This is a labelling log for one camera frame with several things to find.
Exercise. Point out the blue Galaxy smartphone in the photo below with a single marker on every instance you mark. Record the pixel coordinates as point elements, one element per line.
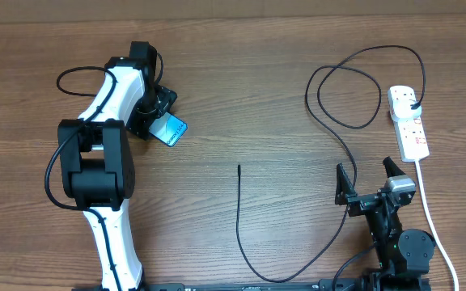
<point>168,129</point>

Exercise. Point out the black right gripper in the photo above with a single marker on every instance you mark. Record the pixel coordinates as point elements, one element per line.
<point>344,195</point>

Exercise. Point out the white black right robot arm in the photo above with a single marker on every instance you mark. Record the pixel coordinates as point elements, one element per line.
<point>404,255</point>

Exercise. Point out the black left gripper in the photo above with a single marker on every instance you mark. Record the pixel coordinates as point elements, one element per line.
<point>166,97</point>

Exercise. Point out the white charger adapter plug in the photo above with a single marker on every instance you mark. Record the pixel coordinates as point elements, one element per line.
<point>404,109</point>

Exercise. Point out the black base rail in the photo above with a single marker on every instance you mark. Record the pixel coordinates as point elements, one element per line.
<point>321,285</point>

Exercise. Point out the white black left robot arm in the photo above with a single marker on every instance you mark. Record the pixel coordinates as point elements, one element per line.
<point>97,169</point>

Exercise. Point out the white power strip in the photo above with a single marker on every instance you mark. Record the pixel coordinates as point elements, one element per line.
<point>410,134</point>

